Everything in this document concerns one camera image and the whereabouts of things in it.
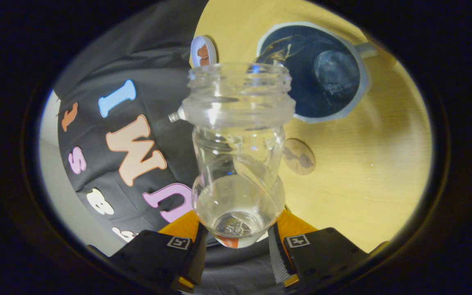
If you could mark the round wooden coaster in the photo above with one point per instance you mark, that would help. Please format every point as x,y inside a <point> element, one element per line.
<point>301,157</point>

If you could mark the round blue printed disc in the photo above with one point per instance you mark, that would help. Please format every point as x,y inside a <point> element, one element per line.
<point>203,51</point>

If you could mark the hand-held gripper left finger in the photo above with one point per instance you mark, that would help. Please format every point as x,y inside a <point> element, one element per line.
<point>154,256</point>

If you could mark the blue cup with pale rim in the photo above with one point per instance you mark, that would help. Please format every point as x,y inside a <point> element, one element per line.
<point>322,94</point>

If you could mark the wooden table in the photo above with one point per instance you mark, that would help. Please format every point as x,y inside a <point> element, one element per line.
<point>363,176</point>

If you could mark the clear plastic bottle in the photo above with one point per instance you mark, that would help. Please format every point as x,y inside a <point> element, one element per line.
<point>238,123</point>

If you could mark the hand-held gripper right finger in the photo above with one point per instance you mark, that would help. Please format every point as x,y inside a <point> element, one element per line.
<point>326,256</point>

